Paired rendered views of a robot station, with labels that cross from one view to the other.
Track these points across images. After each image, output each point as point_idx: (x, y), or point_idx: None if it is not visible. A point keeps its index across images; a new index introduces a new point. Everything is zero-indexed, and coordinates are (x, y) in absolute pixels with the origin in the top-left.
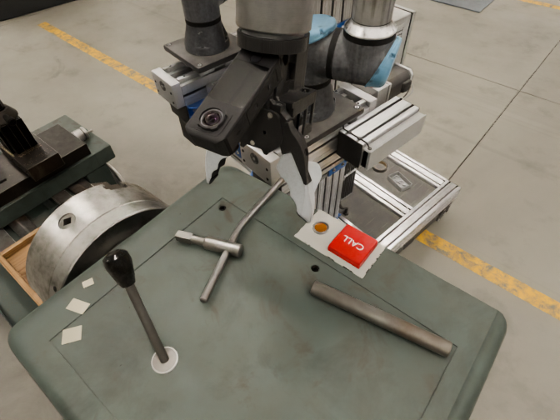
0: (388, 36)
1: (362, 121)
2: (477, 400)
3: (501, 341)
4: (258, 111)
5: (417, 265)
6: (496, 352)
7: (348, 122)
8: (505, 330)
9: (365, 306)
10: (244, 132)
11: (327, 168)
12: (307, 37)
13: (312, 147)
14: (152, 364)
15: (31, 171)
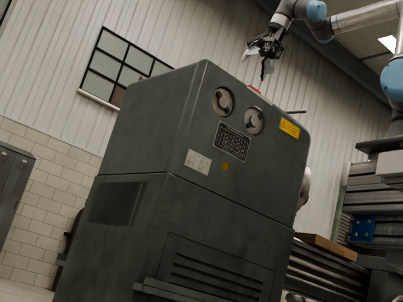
0: (392, 57)
1: None
2: (177, 69)
3: (195, 62)
4: (258, 38)
5: (235, 78)
6: (192, 63)
7: (394, 141)
8: (200, 60)
9: None
10: (252, 41)
11: (390, 205)
12: (282, 28)
13: (376, 167)
14: None
15: (346, 233)
